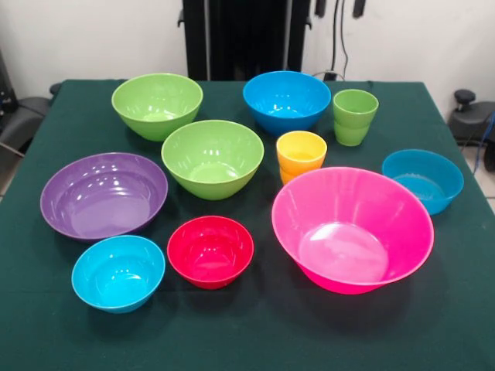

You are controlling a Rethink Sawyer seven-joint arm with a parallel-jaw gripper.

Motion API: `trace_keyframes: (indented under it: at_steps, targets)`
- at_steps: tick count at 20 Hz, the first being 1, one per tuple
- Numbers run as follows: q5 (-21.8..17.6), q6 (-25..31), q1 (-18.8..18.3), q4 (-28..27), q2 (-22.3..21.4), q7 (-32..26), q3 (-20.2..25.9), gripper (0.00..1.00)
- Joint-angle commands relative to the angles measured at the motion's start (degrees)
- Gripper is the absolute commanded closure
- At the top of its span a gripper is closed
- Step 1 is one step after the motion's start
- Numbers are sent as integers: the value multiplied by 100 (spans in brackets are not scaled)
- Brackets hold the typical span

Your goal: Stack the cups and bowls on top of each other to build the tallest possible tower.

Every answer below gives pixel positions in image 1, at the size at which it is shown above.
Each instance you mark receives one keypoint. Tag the dark green tablecloth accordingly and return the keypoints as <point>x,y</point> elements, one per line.
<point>247,332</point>

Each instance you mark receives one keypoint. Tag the green plastic cup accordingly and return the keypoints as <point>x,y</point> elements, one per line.
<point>350,137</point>
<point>356,112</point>

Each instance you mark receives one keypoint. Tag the black power plug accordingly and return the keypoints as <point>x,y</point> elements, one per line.
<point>329,75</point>

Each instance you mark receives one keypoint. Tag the black round knob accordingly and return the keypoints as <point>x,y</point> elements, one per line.
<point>55,89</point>

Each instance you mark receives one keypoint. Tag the large pink plastic bowl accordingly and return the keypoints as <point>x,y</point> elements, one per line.
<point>348,216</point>

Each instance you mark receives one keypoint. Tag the purple plastic bowl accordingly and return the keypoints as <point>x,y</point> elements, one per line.
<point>104,201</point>

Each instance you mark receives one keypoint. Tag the translucent blue plastic bowl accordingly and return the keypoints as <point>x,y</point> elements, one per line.
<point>425,181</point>

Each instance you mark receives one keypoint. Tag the black equipment base with knob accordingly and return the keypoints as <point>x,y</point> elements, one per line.
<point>472,120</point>

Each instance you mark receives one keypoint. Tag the green plastic bowl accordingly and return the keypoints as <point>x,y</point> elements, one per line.
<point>212,154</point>
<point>154,96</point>

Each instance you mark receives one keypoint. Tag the yellow plastic cup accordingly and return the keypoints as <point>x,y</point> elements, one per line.
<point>286,177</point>
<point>301,158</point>

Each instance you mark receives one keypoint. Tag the red plastic bowl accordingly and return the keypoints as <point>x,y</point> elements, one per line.
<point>210,251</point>

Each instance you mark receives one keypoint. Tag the large blue plastic bowl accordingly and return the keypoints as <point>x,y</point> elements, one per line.
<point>286,96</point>

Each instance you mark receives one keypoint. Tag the small light blue bowl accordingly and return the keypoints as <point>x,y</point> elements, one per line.
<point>116,274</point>

